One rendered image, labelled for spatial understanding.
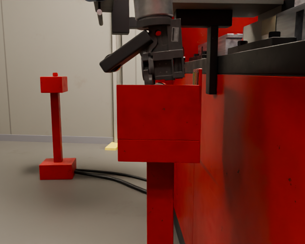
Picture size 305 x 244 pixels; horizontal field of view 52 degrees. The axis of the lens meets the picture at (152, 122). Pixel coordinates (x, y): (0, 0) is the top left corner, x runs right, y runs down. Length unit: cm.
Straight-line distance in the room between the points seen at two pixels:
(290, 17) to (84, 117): 318
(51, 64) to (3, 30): 69
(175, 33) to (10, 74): 356
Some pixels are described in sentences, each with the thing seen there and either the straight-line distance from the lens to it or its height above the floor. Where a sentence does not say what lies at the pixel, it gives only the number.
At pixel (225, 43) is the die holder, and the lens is 120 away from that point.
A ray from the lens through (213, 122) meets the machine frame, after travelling 87.
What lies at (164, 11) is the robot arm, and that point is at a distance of 61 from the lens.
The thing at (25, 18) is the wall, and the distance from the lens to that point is 402.
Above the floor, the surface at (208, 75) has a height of 82.
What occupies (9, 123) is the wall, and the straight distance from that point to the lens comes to 417.
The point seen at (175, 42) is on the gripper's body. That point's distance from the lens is 62.
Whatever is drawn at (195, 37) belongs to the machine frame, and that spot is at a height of 102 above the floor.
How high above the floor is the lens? 83
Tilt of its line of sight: 9 degrees down
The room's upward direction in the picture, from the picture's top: straight up
